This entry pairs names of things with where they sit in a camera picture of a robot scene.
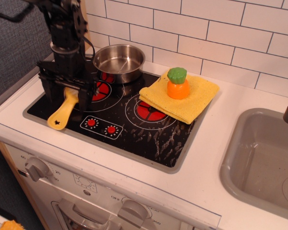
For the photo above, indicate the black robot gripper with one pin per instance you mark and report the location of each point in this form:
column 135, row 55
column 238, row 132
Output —
column 73, row 70

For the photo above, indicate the yellow dish brush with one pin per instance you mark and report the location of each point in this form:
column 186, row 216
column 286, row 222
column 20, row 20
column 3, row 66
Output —
column 59, row 119

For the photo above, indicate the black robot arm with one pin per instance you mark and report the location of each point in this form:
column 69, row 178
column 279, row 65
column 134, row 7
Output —
column 66, row 25

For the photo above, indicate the left red stove knob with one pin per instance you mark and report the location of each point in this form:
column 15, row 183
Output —
column 91, row 122

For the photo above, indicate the red stove knob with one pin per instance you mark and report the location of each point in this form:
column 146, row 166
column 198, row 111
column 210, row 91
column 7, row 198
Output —
column 91, row 122
column 111, row 130

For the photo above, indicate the black toy stovetop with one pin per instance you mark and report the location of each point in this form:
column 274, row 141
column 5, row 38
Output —
column 143, row 133

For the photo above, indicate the right red stove knob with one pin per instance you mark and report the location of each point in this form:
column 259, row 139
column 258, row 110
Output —
column 111, row 130

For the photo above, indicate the stainless steel pot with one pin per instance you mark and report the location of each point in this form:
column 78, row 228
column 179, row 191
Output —
column 118, row 64

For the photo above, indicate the grey timer knob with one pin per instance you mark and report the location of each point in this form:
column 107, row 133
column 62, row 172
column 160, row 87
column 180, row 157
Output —
column 36, row 168

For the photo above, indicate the yellow folded cloth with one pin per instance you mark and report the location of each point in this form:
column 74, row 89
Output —
column 185, row 110

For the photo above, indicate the orange toy carrot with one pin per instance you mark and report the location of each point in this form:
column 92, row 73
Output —
column 178, row 86

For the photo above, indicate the grey oven temperature knob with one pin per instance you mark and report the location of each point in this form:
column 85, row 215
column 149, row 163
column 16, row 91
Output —
column 133, row 212

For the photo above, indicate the orange yellow object bottom corner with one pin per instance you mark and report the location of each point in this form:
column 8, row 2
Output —
column 11, row 225

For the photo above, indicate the grey sink basin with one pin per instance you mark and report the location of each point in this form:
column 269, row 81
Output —
column 255, row 166

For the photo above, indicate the grey oven door handle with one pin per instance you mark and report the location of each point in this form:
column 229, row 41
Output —
column 85, row 218

